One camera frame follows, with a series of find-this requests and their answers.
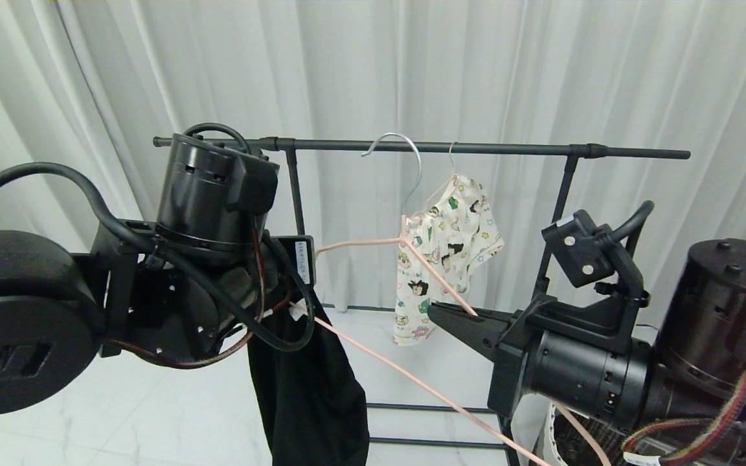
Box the cream printed garment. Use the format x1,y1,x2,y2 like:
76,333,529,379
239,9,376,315
394,173,505,346

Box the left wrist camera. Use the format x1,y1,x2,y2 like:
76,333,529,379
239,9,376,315
227,152,281,216

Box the pink clothes hanger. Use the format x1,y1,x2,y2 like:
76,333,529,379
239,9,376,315
313,132,615,466
424,141,459,217

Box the white laundry basket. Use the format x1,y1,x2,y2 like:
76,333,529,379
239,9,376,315
541,400,629,466

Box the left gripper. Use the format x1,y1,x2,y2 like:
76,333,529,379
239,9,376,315
268,235,317,308

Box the black clothes rack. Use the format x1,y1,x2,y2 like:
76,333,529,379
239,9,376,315
153,135,692,466

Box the black garment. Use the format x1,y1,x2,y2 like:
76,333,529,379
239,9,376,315
247,299,371,466

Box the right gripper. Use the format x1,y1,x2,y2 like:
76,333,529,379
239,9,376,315
428,303,655,433

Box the white curtain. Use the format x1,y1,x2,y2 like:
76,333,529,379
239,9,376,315
0,0,746,331

